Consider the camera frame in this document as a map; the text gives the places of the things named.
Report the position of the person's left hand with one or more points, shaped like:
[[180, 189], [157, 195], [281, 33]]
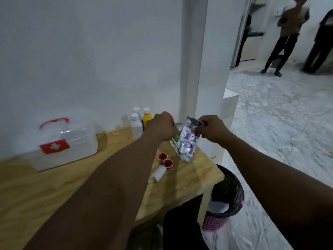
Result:
[[161, 126]]

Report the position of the person's right hand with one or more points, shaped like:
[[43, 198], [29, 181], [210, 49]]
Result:
[[212, 128]]

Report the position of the silver foil packet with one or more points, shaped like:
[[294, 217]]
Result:
[[186, 143]]

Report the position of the person's right forearm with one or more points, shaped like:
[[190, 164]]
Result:
[[281, 190]]

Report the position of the person's left forearm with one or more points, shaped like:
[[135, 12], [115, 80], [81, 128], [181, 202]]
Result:
[[104, 195]]

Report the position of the white cabinet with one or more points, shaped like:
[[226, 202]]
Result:
[[226, 122]]

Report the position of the yellow plastic bottle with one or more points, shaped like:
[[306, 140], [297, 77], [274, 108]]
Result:
[[146, 117]]

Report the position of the white plastic bottle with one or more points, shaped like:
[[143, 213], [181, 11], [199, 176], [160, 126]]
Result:
[[136, 126], [137, 112]]

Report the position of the red tape roll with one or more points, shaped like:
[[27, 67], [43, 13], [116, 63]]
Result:
[[162, 156], [167, 164]]

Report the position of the white bandage roll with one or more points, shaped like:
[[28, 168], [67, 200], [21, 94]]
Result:
[[159, 173]]

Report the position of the pink bin with black bag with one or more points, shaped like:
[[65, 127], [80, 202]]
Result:
[[226, 197]]

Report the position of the white first aid box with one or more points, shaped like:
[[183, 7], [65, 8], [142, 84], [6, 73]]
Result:
[[62, 144]]

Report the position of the person's leg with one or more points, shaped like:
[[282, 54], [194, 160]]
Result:
[[182, 229]]

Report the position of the wooden table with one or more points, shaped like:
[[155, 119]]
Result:
[[52, 195]]

